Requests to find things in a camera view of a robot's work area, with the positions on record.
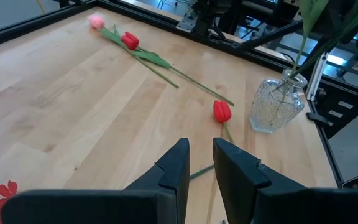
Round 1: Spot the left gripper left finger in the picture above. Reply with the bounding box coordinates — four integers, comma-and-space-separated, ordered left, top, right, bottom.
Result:
0, 138, 191, 224

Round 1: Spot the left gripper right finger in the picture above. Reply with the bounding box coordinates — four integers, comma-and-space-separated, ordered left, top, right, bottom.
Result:
213, 138, 358, 224

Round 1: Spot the red artificial tulip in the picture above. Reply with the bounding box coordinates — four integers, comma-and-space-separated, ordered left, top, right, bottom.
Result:
190, 164, 216, 181
120, 31, 236, 107

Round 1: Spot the deep pink artificial tulip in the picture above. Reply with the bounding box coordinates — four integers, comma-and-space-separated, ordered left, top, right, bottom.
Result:
213, 100, 236, 146

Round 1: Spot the red artificial flower bunch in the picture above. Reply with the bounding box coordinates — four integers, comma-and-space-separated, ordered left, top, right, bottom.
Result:
0, 179, 19, 224

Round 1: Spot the light pink artificial tulip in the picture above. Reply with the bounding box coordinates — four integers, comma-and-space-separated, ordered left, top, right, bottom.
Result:
88, 13, 180, 89

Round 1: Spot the clear cut-glass vase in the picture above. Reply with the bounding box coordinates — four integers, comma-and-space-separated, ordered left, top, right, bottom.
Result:
249, 68, 308, 134

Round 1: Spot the black smartphone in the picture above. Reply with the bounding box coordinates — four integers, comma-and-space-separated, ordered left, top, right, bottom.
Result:
341, 174, 358, 190

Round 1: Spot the silver metal bracket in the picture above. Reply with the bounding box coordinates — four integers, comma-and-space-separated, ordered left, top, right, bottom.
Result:
305, 52, 328, 103

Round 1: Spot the black aluminium table frame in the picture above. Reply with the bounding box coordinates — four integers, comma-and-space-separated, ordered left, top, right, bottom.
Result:
0, 0, 344, 188

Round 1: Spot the yellow cable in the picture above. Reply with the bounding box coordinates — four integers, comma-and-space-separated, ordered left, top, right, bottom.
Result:
35, 0, 47, 14

